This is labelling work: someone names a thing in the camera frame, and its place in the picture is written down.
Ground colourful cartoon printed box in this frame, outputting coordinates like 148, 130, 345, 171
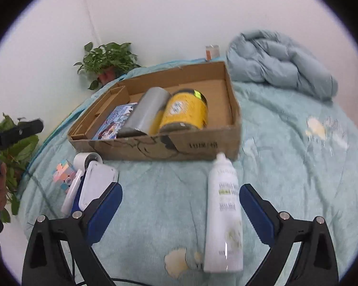
92, 103, 138, 140

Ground orange drink can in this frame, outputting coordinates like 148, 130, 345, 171
205, 45, 220, 61

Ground large-leaf green plant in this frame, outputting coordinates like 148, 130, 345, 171
0, 113, 41, 224

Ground white spray bottle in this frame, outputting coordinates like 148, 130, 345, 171
203, 152, 244, 274

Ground small-leaf plant in red pot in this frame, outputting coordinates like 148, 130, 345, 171
74, 42, 142, 91

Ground teal printed blanket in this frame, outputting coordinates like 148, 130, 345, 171
16, 58, 358, 286

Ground light blue duvet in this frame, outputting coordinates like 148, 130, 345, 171
226, 30, 339, 102

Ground pastel puzzle cube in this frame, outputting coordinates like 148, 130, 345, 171
53, 160, 78, 195

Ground yellow label jar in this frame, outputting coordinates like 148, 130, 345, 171
159, 89, 209, 134

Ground silver metal can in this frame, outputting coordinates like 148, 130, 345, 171
116, 87, 172, 139

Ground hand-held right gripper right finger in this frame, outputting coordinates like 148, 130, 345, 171
239, 184, 338, 286

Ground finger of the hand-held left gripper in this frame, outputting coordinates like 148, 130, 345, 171
0, 118, 45, 158

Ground brown cardboard box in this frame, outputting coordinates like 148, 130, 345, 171
67, 61, 242, 162

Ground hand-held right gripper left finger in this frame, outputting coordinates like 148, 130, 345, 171
21, 182, 123, 286

